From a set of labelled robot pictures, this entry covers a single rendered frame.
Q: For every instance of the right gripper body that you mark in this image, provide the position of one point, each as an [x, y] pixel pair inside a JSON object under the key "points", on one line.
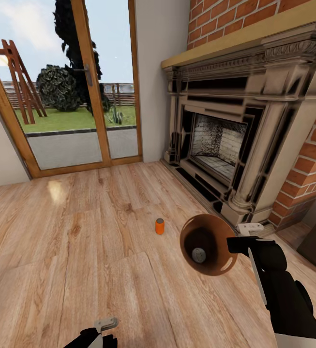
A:
{"points": [[235, 244]]}

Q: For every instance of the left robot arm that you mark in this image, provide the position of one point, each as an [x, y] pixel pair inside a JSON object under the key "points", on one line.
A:
{"points": [[92, 337]]}

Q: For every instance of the can of soda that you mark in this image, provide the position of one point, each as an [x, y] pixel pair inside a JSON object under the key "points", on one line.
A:
{"points": [[199, 253], [159, 226]]}

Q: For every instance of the wood fireplace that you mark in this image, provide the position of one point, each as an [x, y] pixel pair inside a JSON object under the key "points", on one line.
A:
{"points": [[238, 122]]}

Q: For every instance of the countertop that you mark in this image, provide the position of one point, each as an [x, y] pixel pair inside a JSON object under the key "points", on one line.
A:
{"points": [[248, 37]]}

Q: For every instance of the trash can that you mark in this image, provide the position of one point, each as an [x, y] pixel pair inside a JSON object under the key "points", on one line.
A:
{"points": [[212, 232]]}

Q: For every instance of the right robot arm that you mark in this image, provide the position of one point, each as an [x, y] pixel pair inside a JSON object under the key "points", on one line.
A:
{"points": [[288, 301]]}

